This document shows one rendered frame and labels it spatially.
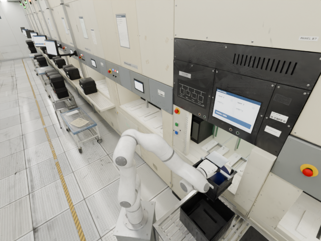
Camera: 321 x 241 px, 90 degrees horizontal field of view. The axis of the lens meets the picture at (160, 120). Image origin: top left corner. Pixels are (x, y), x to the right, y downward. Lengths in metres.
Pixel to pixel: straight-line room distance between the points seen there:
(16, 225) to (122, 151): 2.29
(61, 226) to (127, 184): 1.66
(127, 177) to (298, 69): 1.00
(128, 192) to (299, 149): 0.95
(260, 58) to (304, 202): 1.18
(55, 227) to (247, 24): 2.70
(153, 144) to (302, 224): 1.20
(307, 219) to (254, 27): 1.31
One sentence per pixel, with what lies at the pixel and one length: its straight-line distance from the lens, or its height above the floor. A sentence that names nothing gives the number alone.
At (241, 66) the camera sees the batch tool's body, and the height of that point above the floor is 1.84.
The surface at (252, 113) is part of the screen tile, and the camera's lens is 1.08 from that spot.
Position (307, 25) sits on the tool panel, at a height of 2.04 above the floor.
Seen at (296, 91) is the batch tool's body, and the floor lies 1.79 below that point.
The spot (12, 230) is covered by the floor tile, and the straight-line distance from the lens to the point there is 2.94.
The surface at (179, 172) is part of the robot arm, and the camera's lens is 0.93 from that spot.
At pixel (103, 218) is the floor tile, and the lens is 2.46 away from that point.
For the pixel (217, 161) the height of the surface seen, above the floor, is 1.27.
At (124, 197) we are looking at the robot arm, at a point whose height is 1.18.
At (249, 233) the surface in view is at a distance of 1.44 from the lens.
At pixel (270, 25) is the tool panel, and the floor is 2.04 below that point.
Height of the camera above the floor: 2.10
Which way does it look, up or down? 33 degrees down
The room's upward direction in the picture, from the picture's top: 2 degrees counter-clockwise
